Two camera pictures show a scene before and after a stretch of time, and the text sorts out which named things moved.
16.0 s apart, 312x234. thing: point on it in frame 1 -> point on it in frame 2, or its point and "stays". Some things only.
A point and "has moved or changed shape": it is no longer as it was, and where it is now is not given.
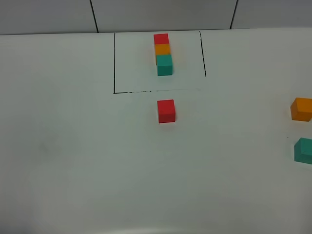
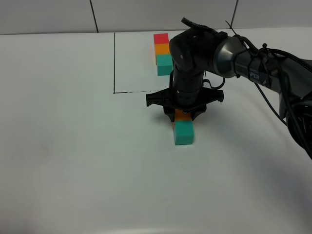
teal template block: [164, 65] stays
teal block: [302, 150] -> [184, 132]
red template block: [161, 38] stays
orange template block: [162, 48] stays
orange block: [301, 109] has moved or changed shape
